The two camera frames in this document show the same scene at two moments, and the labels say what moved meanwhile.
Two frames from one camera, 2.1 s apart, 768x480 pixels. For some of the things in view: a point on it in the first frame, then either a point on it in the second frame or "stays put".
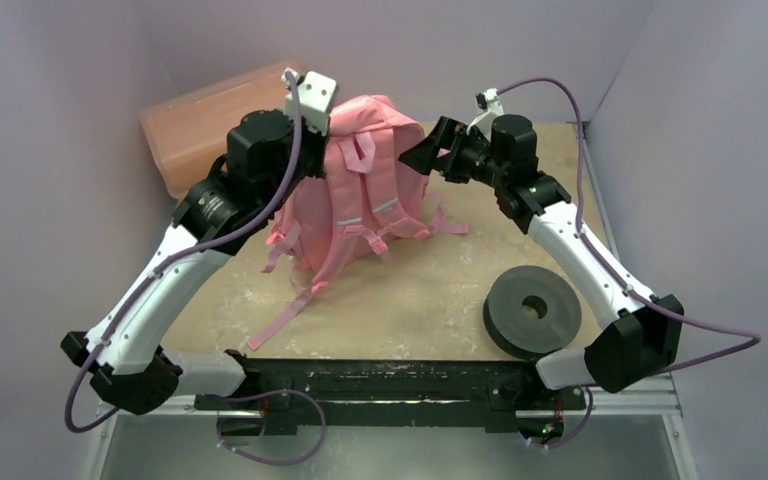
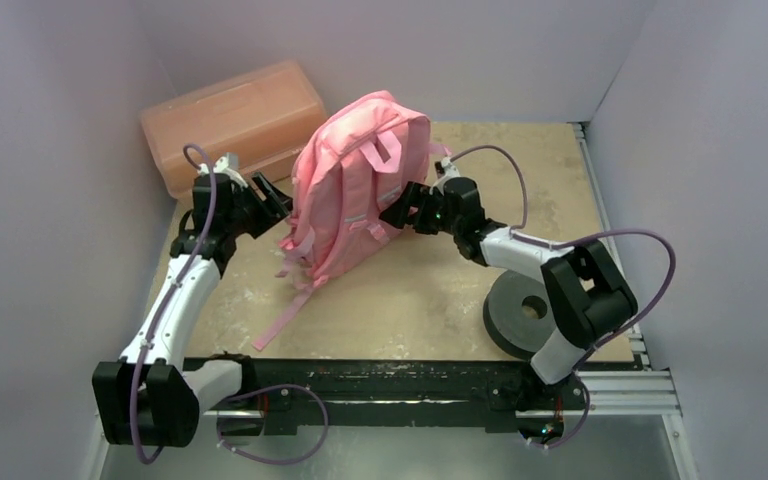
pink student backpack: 371,189 stays put
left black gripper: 319,140 → 275,207
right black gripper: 454,151 → 414,204
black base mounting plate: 496,391 stays put
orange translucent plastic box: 188,135 stays put
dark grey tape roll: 532,311 stays put
